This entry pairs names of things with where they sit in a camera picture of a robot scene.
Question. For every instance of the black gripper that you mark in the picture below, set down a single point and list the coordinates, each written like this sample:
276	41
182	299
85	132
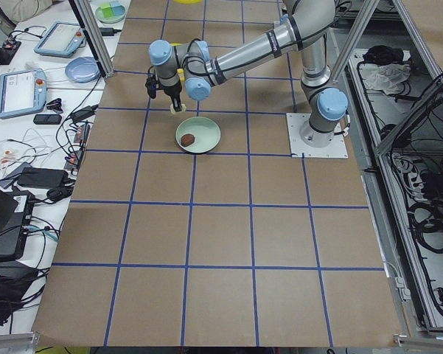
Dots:
172	90

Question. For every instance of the pale green plate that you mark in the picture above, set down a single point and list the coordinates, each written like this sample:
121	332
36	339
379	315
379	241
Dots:
206	131

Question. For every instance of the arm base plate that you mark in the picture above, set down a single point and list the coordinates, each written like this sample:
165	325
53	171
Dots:
307	143

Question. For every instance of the black phone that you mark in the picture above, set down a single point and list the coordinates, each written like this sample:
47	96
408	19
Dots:
47	119

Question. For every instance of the blue plate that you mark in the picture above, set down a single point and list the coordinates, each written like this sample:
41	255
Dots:
82	70

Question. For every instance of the teach pendant near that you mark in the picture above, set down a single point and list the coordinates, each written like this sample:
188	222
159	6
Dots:
22	93

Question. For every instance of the black laptop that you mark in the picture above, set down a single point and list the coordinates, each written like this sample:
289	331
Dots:
15	214

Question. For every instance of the black power adapter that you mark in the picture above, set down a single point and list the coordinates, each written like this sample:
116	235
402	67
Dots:
42	178

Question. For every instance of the aluminium frame post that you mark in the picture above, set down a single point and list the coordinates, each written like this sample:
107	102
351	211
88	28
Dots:
88	23

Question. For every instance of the green bowl with sponges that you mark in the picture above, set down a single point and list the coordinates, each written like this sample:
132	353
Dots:
110	12

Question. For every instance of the white crumpled cloth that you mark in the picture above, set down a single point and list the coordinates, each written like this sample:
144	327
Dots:
388	78

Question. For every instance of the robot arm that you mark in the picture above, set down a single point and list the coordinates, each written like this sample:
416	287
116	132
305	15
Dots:
188	67

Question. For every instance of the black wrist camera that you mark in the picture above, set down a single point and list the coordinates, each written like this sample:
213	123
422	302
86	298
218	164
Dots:
151	85

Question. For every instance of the teach pendant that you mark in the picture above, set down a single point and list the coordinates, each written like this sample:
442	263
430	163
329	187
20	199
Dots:
61	40
22	93

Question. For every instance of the white bun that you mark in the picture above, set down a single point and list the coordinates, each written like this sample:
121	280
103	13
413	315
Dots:
181	108

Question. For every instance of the brown bun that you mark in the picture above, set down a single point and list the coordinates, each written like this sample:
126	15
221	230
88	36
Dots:
187	139

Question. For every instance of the teach pendant far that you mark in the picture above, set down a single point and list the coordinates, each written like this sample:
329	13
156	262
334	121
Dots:
61	40

